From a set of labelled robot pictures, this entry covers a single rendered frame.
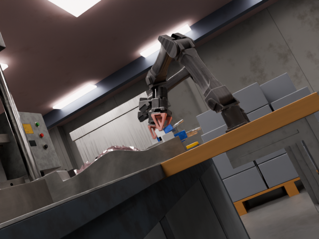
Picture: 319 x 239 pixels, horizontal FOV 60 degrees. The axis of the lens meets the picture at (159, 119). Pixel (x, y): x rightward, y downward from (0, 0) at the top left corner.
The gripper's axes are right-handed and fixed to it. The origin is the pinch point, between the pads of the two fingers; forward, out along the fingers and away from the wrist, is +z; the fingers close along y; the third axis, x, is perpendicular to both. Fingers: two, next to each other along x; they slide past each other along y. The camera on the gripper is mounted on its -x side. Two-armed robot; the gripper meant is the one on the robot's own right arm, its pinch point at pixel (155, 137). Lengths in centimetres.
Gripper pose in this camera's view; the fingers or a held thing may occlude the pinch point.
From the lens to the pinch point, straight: 154.7
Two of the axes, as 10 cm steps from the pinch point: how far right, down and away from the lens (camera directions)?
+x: 9.6, 0.3, -2.9
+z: -0.4, 10.0, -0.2
